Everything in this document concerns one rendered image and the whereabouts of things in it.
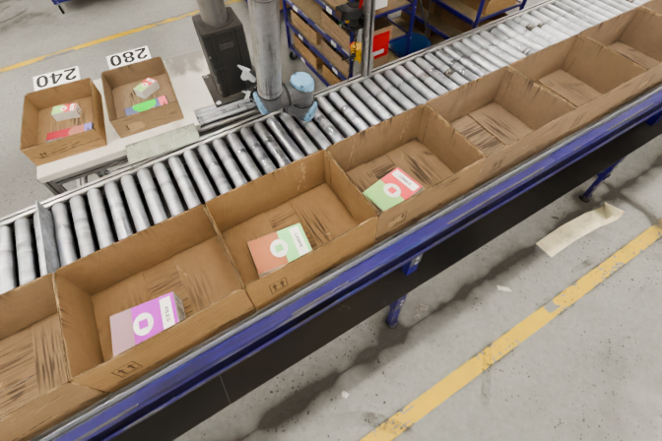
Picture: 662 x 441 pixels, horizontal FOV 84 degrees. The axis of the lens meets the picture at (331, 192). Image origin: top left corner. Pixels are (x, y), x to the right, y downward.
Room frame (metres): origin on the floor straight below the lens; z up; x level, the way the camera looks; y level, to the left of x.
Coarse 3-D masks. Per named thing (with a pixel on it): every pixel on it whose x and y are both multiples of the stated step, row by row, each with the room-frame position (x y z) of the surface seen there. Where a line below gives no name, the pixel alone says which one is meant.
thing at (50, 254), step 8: (40, 208) 0.80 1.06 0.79; (40, 216) 0.76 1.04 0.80; (48, 216) 0.80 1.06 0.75; (40, 224) 0.72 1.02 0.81; (48, 224) 0.75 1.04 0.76; (40, 232) 0.68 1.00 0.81; (48, 232) 0.71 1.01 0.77; (40, 240) 0.65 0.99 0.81; (48, 240) 0.67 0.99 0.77; (56, 240) 0.70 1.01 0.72; (48, 248) 0.64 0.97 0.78; (56, 248) 0.67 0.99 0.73; (48, 256) 0.60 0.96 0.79; (56, 256) 0.63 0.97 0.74; (48, 264) 0.57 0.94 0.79; (56, 264) 0.59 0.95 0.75; (48, 272) 0.54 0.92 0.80
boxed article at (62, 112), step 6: (54, 108) 1.35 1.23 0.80; (60, 108) 1.35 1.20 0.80; (66, 108) 1.35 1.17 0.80; (72, 108) 1.34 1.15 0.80; (78, 108) 1.37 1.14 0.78; (54, 114) 1.31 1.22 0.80; (60, 114) 1.32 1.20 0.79; (66, 114) 1.32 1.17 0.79; (72, 114) 1.33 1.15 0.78; (78, 114) 1.33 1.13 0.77; (60, 120) 1.31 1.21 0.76
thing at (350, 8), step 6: (336, 6) 1.58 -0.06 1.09; (342, 6) 1.57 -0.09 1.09; (348, 6) 1.57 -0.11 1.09; (354, 6) 1.57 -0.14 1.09; (336, 12) 1.56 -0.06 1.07; (342, 12) 1.53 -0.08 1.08; (348, 12) 1.54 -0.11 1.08; (354, 12) 1.55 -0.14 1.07; (360, 12) 1.57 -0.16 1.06; (342, 18) 1.53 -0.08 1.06; (348, 18) 1.54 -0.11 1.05; (354, 18) 1.55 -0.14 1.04; (348, 24) 1.57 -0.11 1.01; (354, 24) 1.57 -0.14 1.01
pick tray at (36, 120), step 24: (24, 96) 1.38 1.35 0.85; (48, 96) 1.43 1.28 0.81; (72, 96) 1.46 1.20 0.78; (96, 96) 1.40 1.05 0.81; (24, 120) 1.23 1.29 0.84; (48, 120) 1.32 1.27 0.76; (72, 120) 1.31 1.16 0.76; (96, 120) 1.22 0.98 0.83; (24, 144) 1.10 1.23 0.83; (48, 144) 1.08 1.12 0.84; (72, 144) 1.11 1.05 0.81; (96, 144) 1.14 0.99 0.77
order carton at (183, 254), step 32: (160, 224) 0.54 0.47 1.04; (192, 224) 0.58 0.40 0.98; (96, 256) 0.46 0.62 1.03; (128, 256) 0.49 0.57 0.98; (160, 256) 0.52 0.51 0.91; (192, 256) 0.52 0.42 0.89; (224, 256) 0.52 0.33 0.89; (64, 288) 0.38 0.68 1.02; (96, 288) 0.43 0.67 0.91; (128, 288) 0.43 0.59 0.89; (160, 288) 0.43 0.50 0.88; (192, 288) 0.42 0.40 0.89; (224, 288) 0.42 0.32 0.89; (64, 320) 0.30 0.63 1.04; (96, 320) 0.34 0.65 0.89; (192, 320) 0.29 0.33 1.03; (224, 320) 0.31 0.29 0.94; (96, 352) 0.25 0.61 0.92; (128, 352) 0.22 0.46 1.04; (160, 352) 0.24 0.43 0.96; (96, 384) 0.17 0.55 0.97
